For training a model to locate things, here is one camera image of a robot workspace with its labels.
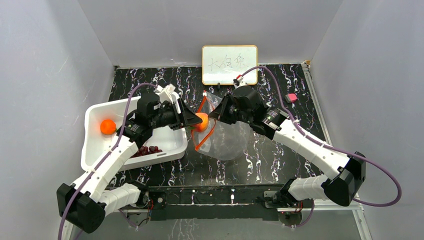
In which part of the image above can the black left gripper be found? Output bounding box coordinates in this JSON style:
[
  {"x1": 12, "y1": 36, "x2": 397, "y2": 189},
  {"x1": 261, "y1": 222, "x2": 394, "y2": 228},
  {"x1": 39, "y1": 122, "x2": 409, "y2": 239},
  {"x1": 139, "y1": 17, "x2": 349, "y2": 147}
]
[{"x1": 150, "y1": 99, "x2": 202, "y2": 131}]

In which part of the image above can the orange toy fruit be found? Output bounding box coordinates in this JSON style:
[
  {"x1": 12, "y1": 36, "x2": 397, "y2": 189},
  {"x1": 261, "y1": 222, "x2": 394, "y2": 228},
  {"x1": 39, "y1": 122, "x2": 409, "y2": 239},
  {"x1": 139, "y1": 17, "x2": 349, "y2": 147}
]
[{"x1": 194, "y1": 112, "x2": 209, "y2": 133}]

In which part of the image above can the clear zip top bag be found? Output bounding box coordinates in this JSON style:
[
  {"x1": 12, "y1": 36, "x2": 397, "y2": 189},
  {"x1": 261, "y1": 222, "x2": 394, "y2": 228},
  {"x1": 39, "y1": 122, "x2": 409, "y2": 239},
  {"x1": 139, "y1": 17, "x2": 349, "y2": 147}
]
[{"x1": 190, "y1": 91, "x2": 252, "y2": 161}]

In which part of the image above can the orange toy tangerine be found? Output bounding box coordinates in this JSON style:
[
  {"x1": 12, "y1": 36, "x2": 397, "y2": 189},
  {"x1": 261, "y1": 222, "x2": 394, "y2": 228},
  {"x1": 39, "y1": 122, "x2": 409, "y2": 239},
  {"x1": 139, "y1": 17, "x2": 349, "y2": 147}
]
[{"x1": 99, "y1": 119, "x2": 117, "y2": 135}]

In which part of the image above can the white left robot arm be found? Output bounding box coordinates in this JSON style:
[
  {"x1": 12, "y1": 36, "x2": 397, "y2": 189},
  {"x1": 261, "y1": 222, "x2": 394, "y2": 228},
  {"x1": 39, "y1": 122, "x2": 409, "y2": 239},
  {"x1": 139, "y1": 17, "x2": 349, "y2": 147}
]
[{"x1": 56, "y1": 92, "x2": 202, "y2": 239}]

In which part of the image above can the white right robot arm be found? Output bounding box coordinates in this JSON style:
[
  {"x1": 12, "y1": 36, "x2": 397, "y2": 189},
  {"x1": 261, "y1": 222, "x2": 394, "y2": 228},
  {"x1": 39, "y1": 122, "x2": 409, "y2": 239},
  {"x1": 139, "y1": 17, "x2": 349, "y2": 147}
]
[{"x1": 208, "y1": 85, "x2": 366, "y2": 207}]

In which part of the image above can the small whiteboard with writing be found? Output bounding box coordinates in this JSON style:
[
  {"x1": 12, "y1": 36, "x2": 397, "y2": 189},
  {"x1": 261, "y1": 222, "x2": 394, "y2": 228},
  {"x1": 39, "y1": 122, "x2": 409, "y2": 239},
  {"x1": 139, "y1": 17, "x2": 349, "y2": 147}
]
[{"x1": 201, "y1": 45, "x2": 258, "y2": 86}]

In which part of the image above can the dark red grape bunch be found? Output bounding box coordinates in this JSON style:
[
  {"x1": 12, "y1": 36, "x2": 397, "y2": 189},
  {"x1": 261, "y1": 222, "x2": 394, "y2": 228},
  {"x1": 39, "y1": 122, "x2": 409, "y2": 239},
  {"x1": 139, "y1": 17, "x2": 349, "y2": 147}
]
[{"x1": 132, "y1": 145, "x2": 163, "y2": 158}]

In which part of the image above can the pink whiteboard eraser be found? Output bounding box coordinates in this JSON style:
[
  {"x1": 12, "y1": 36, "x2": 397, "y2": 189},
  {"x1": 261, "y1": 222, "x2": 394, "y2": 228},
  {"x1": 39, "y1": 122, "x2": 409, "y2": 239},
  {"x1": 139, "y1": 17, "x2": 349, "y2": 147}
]
[{"x1": 284, "y1": 93, "x2": 298, "y2": 103}]

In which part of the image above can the white plastic bin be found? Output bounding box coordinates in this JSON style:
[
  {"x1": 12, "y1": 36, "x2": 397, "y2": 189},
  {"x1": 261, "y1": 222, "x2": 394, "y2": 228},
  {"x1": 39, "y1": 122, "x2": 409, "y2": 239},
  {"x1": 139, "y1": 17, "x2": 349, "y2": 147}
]
[{"x1": 80, "y1": 99, "x2": 188, "y2": 171}]

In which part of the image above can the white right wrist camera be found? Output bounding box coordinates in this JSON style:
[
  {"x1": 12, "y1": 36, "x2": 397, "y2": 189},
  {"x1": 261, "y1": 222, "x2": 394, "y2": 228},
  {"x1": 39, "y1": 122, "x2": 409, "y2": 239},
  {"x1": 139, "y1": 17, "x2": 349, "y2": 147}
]
[{"x1": 233, "y1": 75, "x2": 248, "y2": 88}]

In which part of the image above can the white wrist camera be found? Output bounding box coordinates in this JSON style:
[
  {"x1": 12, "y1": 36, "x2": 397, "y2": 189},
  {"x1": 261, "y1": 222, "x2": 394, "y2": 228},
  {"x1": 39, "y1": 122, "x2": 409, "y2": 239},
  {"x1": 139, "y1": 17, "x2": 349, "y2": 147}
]
[
  {"x1": 233, "y1": 75, "x2": 248, "y2": 88},
  {"x1": 154, "y1": 84, "x2": 175, "y2": 103}
]

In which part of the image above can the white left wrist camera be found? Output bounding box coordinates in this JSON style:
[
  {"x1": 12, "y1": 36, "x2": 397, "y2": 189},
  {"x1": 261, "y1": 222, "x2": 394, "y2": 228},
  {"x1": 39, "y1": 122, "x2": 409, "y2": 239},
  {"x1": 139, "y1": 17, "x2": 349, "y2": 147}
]
[{"x1": 154, "y1": 84, "x2": 175, "y2": 103}]

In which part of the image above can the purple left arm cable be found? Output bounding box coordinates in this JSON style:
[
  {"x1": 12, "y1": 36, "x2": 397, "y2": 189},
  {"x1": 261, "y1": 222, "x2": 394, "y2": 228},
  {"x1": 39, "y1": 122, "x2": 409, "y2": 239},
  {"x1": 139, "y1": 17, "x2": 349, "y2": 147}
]
[{"x1": 57, "y1": 82, "x2": 160, "y2": 240}]

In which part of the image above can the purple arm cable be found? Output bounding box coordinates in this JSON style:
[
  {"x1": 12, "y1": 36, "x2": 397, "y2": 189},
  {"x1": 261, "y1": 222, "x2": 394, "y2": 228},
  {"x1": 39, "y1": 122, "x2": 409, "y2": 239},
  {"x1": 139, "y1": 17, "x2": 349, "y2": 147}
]
[
  {"x1": 57, "y1": 82, "x2": 160, "y2": 240},
  {"x1": 233, "y1": 65, "x2": 403, "y2": 208}
]

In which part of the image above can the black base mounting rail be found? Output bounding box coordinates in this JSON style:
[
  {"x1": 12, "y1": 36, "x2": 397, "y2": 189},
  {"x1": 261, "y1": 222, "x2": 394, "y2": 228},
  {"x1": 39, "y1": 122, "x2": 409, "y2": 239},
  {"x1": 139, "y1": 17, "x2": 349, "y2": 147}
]
[{"x1": 67, "y1": 183, "x2": 362, "y2": 222}]

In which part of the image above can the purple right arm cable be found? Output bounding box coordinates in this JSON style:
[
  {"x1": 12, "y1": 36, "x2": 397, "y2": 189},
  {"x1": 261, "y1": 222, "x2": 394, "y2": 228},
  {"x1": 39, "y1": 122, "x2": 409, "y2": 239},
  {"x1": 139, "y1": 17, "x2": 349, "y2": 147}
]
[{"x1": 233, "y1": 65, "x2": 403, "y2": 208}]

